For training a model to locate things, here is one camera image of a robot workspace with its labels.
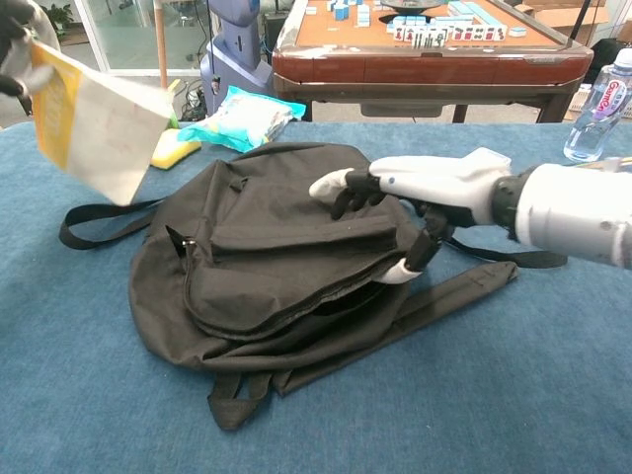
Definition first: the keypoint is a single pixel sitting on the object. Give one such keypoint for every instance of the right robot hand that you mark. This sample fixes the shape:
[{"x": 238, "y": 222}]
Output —
[{"x": 434, "y": 185}]

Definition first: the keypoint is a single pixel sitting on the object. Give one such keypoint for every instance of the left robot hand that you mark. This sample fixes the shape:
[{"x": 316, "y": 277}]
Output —
[{"x": 15, "y": 54}]

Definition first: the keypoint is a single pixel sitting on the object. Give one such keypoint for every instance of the orange-edged notebook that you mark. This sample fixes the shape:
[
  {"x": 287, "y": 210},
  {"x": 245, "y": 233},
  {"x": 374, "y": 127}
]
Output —
[{"x": 108, "y": 133}]

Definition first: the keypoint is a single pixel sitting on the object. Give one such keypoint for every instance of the black fabric backpack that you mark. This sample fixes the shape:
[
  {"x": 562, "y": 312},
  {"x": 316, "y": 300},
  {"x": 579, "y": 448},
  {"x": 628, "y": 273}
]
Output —
[{"x": 296, "y": 296}]

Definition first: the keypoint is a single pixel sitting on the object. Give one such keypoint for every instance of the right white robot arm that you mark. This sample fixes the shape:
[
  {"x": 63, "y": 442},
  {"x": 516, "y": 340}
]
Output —
[{"x": 573, "y": 212}]

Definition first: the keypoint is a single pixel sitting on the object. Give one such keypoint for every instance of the teal plastic snack package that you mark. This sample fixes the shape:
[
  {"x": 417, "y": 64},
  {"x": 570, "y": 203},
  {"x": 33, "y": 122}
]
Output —
[{"x": 242, "y": 121}]

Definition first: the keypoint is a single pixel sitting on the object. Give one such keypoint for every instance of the brown mahjong table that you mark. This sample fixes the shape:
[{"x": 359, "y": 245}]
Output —
[{"x": 419, "y": 66}]

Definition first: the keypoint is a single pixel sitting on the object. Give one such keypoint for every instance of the wooden pole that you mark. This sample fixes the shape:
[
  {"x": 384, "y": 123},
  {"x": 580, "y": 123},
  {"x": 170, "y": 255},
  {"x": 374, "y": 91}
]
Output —
[{"x": 161, "y": 49}]

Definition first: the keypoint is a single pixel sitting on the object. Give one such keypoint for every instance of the clear water bottle purple label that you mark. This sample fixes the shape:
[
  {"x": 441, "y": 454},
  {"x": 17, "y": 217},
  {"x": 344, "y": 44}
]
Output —
[{"x": 592, "y": 123}]

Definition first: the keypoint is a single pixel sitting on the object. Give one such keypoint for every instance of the single light blue mahjong tile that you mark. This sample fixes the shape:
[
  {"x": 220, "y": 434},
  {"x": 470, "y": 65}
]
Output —
[{"x": 517, "y": 31}]

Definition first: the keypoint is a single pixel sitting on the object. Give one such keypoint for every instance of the dark round bowl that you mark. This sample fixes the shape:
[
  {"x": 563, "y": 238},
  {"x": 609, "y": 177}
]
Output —
[{"x": 412, "y": 5}]

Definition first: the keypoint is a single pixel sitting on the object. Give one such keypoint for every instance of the yellow sponge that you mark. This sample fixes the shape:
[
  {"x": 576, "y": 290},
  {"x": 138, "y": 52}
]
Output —
[{"x": 173, "y": 148}]

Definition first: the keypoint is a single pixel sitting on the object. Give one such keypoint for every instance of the blue felt table cover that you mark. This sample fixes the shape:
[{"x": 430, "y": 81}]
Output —
[{"x": 74, "y": 345}]

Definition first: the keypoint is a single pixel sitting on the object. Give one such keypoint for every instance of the blue grey pedestal machine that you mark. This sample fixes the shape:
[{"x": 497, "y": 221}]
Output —
[{"x": 232, "y": 64}]

